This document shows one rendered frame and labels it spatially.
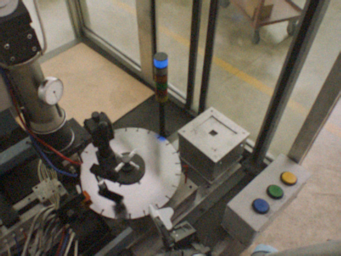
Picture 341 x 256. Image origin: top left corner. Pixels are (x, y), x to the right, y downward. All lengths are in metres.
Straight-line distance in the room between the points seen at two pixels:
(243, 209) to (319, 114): 0.34
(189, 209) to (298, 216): 1.07
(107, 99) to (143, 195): 0.66
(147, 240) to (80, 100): 0.76
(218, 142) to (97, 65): 0.83
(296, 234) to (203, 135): 1.08
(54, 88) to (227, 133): 0.73
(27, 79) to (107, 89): 0.98
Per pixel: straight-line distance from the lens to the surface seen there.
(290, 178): 1.07
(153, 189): 0.93
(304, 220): 2.09
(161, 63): 1.00
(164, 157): 0.99
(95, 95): 1.50
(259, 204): 1.00
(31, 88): 0.57
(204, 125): 1.15
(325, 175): 2.31
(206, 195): 1.15
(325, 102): 0.94
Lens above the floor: 1.77
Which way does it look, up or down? 49 degrees down
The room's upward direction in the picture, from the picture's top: 5 degrees counter-clockwise
